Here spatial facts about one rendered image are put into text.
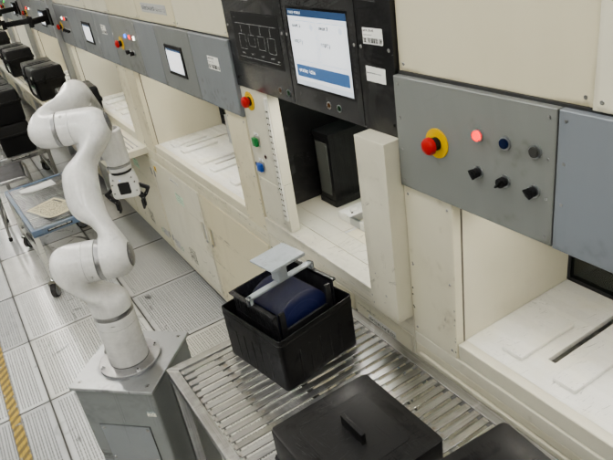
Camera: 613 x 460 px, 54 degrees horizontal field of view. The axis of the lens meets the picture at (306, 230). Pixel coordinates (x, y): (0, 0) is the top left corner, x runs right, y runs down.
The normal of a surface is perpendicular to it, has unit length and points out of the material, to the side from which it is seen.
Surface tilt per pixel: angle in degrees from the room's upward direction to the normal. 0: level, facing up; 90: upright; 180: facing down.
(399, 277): 90
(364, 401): 0
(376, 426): 0
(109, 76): 90
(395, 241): 90
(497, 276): 90
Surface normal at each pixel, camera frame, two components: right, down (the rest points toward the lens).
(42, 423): -0.15, -0.87
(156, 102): 0.53, 0.33
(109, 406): -0.22, 0.49
